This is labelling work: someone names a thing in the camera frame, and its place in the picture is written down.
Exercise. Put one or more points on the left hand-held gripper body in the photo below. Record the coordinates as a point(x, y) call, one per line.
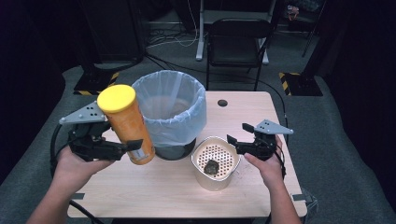
point(90, 143)

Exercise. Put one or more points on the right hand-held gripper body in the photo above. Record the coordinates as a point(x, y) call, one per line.
point(264, 141)

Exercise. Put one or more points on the orange tube can yellow lid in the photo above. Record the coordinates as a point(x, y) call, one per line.
point(127, 124)

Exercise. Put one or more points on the cream container with perforated strainer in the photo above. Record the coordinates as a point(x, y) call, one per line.
point(214, 161)

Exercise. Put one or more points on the dark tea residue clump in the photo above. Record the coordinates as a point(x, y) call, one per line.
point(212, 167)

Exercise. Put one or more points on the black waste bin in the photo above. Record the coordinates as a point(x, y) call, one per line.
point(174, 151)

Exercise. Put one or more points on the trash bin with blue liner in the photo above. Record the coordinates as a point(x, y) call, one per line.
point(172, 112)

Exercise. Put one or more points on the person's right hand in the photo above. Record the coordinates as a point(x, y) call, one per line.
point(267, 169)

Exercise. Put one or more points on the person's left hand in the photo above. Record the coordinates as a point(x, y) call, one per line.
point(77, 169)

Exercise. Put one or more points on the black striped stand base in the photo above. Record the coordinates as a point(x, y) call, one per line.
point(96, 83)
point(300, 84)

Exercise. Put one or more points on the black folding chair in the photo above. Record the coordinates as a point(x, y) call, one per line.
point(236, 46)

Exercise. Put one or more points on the white metal desk frame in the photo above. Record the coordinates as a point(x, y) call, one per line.
point(200, 34)

